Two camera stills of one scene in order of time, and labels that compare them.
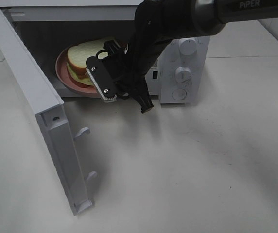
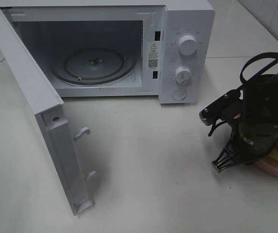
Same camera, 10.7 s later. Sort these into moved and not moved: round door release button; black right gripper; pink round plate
Moved: pink round plate; black right gripper
Not moved: round door release button
